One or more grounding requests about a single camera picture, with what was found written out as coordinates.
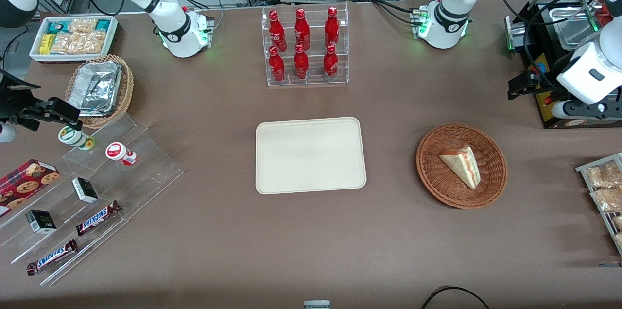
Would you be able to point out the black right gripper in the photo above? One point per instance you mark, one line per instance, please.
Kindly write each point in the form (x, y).
(10, 105)

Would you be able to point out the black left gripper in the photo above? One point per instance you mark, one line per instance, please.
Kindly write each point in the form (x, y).
(537, 80)

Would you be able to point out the triangular sandwich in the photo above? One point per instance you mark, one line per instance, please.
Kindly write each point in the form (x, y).
(464, 165)

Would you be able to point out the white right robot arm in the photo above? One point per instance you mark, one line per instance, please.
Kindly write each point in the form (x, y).
(170, 32)

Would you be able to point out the aluminium foil tray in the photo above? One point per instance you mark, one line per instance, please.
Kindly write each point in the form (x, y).
(95, 88)

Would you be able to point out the light tan wicker basket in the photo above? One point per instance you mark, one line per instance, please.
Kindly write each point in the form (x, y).
(127, 88)

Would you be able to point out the round brown wicker basket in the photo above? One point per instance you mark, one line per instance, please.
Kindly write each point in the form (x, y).
(437, 178)

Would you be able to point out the beige plastic tray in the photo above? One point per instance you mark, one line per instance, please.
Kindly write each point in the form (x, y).
(311, 156)

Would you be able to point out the red emergency stop button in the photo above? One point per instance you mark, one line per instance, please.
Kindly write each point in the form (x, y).
(536, 70)

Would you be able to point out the green lid white cup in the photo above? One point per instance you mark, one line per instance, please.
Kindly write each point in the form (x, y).
(75, 138)

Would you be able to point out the red plaid cookie box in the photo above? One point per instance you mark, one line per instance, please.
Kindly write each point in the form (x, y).
(26, 183)

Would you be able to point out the stainless steel pan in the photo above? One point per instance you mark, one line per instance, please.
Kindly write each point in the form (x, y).
(573, 32)

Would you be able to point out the yellow snack packet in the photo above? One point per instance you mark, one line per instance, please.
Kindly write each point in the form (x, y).
(46, 44)

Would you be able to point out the red lid white cup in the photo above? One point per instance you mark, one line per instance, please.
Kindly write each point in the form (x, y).
(119, 152)

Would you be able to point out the black food warmer cabinet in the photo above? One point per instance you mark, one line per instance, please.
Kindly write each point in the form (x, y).
(602, 125)

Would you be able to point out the clear bag of crackers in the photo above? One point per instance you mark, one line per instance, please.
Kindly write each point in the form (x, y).
(80, 42)
(83, 26)

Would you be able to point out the small black box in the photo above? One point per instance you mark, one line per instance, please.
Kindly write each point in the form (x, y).
(41, 221)
(85, 190)

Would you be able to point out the teal snack packet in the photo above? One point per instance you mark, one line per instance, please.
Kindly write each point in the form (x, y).
(103, 25)
(57, 26)

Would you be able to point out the red fried food piece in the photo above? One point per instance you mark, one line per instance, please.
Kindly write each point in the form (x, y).
(605, 15)

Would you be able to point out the white rectangular bin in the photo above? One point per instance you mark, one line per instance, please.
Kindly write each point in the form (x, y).
(112, 37)

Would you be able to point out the Snickers chocolate bar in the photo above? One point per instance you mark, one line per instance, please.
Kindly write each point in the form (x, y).
(52, 257)
(97, 218)

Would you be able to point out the clear acrylic stepped shelf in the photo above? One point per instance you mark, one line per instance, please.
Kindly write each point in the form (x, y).
(146, 173)

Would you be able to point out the clear bag of snacks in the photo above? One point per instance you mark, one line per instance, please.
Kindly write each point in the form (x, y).
(602, 175)
(618, 222)
(607, 199)
(619, 240)

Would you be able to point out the red cola bottle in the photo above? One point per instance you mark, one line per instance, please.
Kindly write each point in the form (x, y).
(302, 32)
(332, 29)
(301, 65)
(277, 32)
(331, 65)
(277, 67)

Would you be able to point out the clear acrylic bottle rack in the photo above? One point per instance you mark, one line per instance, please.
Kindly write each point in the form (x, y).
(316, 83)

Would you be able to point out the small grey device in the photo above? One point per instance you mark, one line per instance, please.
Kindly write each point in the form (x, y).
(317, 304)

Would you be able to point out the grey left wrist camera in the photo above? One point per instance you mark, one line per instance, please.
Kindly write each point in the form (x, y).
(559, 110)

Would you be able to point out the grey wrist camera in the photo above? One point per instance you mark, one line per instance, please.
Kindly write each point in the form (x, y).
(559, 110)
(7, 133)

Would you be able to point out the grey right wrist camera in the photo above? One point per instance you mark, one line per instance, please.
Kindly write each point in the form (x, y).
(7, 133)

